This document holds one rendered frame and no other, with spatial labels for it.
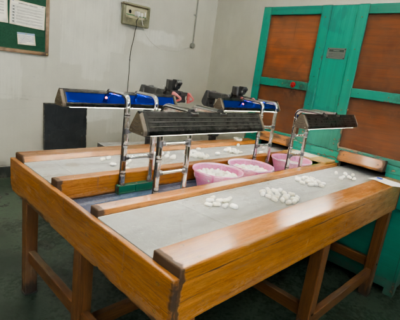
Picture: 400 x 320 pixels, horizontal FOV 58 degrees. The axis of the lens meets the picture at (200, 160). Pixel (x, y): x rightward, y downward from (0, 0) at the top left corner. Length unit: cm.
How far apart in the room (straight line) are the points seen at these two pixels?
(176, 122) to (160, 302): 55
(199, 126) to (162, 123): 16
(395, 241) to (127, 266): 190
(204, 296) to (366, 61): 193
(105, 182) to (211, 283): 74
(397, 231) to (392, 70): 100
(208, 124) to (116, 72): 296
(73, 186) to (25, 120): 241
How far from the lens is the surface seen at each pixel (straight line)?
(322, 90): 269
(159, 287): 100
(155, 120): 113
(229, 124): 136
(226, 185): 165
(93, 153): 198
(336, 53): 267
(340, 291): 222
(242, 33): 453
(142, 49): 430
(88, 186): 158
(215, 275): 108
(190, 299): 104
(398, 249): 263
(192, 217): 131
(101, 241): 121
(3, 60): 381
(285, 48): 288
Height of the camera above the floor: 125
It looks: 14 degrees down
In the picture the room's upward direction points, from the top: 8 degrees clockwise
